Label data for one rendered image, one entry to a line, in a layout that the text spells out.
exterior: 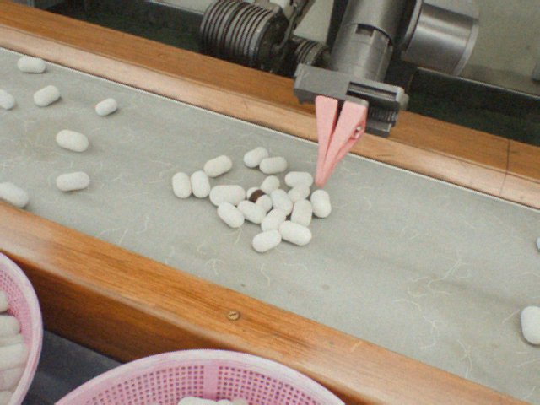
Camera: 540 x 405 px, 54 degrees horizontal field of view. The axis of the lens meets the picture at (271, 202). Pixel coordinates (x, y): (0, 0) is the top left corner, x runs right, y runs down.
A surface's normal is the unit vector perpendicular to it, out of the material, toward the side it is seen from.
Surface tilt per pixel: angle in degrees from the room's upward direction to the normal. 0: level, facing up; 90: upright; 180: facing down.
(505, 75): 89
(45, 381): 0
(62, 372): 0
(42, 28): 0
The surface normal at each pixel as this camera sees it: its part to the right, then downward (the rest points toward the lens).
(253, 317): 0.11, -0.78
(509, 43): -0.34, 0.55
